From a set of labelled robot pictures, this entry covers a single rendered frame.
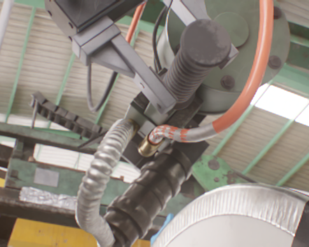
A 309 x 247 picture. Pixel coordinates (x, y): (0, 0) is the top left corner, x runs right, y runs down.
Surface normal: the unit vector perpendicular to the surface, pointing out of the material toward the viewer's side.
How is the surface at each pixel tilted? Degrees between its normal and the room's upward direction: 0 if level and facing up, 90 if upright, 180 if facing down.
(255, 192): 90
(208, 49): 115
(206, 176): 90
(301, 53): 180
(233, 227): 90
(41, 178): 90
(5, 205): 180
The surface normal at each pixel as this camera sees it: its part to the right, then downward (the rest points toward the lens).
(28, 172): 0.36, -0.59
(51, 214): 0.00, 0.77
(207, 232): -0.94, -0.22
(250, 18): 0.16, -0.24
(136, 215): 0.37, -0.37
